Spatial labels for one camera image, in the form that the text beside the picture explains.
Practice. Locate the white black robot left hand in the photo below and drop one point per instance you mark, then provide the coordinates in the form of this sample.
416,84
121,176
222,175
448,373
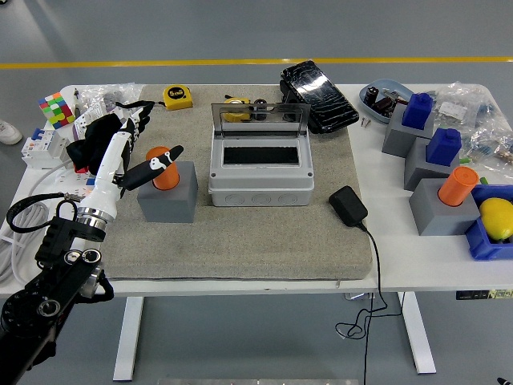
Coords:
105,168

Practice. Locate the clear plastic bags of parts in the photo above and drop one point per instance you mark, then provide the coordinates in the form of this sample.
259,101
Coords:
481,120

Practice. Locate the grey-brown mat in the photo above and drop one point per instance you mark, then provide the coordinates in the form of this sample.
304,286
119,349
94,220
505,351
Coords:
240,240

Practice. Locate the grey block holder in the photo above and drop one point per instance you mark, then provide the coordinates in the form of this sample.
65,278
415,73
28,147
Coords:
417,168
397,136
437,216

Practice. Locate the large colourful puzzle cube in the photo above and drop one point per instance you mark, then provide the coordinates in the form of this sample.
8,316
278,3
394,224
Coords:
56,110

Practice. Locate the black cylindrical capacitor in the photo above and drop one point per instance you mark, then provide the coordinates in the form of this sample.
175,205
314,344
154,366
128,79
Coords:
372,95
260,114

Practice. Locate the yellow lemon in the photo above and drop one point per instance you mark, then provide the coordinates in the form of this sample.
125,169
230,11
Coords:
499,218

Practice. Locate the clear plastic bag with items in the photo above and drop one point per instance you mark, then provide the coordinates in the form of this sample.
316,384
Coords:
96,94

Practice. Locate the dark brown capacitor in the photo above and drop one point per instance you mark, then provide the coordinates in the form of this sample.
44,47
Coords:
384,105

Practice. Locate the black glossy case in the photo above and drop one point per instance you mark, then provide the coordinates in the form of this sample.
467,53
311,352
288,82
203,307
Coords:
320,96

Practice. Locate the white circuit breaker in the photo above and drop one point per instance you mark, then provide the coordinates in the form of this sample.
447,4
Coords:
40,148

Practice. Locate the blue plastic bin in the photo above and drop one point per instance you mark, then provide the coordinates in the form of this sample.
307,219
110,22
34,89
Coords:
481,240

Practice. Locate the yellow chrome tape measure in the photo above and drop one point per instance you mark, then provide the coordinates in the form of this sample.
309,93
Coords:
234,115

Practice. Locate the black table control panel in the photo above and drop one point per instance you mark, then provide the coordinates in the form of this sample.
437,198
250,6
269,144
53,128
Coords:
469,295

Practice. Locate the white table leg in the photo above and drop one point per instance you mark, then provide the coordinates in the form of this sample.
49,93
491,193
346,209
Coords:
128,341
418,341

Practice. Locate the light blue dish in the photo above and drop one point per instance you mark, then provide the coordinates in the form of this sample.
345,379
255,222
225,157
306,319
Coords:
384,86

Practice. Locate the blue bottle-shaped block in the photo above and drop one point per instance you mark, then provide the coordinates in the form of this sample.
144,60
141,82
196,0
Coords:
443,146
417,110

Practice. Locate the black power adapter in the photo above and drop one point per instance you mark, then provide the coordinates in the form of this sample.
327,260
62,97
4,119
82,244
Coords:
348,204

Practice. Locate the white purple packet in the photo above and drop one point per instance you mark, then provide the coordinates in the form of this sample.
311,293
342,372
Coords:
81,122

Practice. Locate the grey block with round hole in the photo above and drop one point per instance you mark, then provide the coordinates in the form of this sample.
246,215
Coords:
168,204

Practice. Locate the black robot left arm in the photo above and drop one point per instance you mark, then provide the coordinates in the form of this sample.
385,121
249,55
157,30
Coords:
60,272

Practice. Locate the white power strip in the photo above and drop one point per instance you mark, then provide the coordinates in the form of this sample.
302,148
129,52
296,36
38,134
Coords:
68,180

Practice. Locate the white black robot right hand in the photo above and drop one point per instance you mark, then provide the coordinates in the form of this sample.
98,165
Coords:
506,382

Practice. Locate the grey electrical box with lid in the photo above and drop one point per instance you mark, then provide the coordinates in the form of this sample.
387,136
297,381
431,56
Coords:
260,188

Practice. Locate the black cloth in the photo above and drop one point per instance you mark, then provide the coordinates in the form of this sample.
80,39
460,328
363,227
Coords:
92,140

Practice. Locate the person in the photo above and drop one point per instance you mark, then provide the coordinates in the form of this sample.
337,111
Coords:
10,134

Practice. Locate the red flat object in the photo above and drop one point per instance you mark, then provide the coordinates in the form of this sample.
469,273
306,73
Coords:
80,170

